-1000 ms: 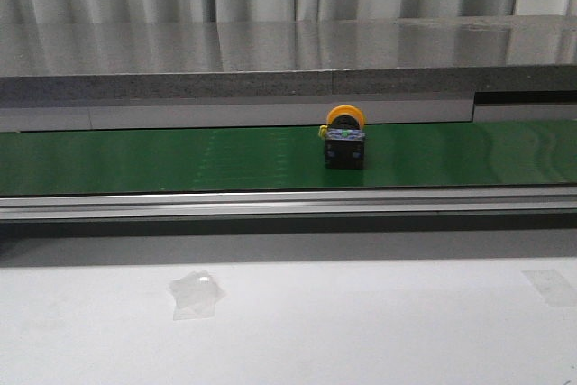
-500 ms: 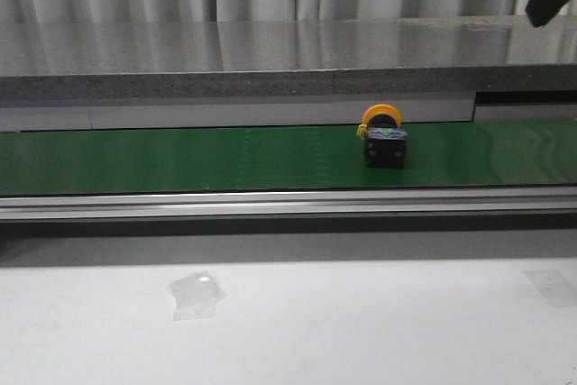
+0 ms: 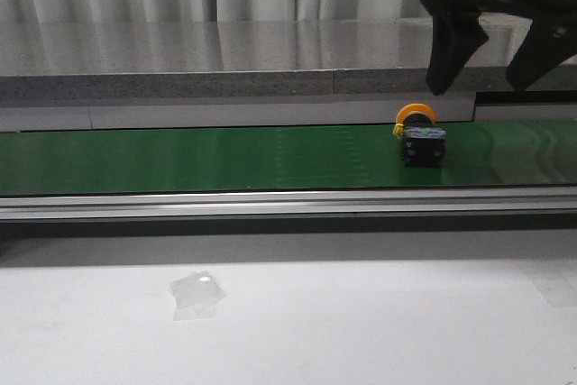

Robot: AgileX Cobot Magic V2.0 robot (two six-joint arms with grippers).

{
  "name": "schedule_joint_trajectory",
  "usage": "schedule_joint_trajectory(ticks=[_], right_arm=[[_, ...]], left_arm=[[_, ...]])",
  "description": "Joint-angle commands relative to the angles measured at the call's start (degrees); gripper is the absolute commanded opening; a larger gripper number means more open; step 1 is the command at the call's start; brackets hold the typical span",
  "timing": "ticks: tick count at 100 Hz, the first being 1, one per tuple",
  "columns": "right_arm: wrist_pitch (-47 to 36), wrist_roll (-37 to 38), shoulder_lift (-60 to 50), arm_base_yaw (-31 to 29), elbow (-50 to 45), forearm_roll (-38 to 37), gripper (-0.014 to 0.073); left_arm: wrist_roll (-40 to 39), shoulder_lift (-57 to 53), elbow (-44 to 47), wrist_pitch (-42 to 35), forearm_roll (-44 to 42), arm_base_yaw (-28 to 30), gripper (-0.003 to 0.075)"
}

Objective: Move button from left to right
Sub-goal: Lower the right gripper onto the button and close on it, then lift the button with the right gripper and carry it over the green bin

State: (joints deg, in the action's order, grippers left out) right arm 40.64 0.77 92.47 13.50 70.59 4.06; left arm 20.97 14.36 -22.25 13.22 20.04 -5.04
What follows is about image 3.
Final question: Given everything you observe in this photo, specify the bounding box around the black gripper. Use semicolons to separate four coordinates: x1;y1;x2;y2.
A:
420;0;576;96

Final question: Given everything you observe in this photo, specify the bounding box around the yellow mushroom push button switch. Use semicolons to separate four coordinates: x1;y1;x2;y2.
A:
393;103;446;168

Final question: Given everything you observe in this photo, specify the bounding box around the grey speckled countertop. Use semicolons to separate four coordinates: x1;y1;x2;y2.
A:
0;15;577;103

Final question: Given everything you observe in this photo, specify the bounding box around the clear tape strip right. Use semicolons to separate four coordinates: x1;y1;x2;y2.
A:
530;271;576;307

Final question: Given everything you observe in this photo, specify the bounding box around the green conveyor belt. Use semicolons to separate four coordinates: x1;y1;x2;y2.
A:
1;120;576;197

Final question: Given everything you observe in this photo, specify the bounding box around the clear tape patch on table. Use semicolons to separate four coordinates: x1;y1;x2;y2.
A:
169;271;226;321

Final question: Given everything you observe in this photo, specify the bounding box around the white rear conveyor guard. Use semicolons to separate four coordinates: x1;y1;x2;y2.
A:
1;91;576;132

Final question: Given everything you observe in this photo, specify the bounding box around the aluminium conveyor side rail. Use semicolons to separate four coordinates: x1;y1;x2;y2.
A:
1;186;576;222

